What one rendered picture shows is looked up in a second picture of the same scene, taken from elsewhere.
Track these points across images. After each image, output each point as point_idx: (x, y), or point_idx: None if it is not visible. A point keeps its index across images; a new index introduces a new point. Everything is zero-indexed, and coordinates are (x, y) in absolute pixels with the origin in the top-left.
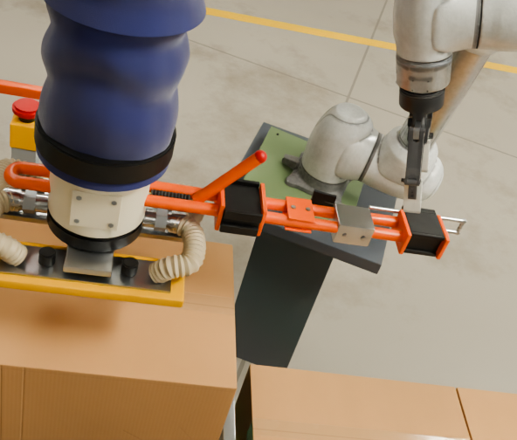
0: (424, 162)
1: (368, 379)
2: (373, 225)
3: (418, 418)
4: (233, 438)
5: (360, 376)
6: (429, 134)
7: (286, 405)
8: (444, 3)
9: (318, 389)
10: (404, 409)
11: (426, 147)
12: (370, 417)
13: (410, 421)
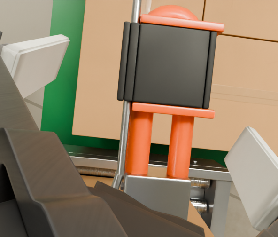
0: (55, 52)
1: (84, 35)
2: (180, 182)
3: (122, 2)
4: (151, 165)
5: (81, 42)
6: None
7: (110, 112)
8: None
9: (95, 82)
10: (113, 11)
11: (29, 59)
12: (121, 44)
13: (124, 10)
